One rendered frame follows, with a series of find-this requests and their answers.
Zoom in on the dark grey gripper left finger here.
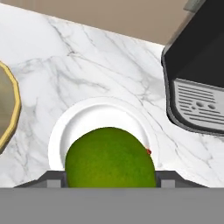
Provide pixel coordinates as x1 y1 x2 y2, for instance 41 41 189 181
15 171 68 189

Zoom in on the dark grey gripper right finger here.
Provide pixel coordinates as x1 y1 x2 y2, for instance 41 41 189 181
155 171 208 189

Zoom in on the green lime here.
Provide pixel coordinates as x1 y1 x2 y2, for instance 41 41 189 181
64 127 158 189

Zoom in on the white round plate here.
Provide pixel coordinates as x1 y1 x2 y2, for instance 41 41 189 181
47 96 160 172

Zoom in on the yellow rimmed bowl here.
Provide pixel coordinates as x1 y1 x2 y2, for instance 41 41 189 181
0 61 23 155

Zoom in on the black coffee machine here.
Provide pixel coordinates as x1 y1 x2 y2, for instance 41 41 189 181
160 0 224 137

